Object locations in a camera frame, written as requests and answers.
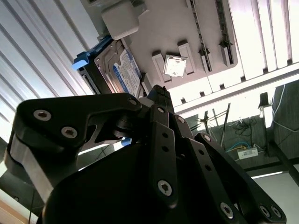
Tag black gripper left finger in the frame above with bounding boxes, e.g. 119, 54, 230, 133
3, 85, 181, 210

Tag hard disk blue carrier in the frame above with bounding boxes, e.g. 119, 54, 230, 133
71, 35, 147, 98

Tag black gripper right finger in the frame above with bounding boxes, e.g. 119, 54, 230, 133
163, 86, 287, 224

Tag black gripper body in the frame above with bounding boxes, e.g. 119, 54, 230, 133
42, 140, 225, 224

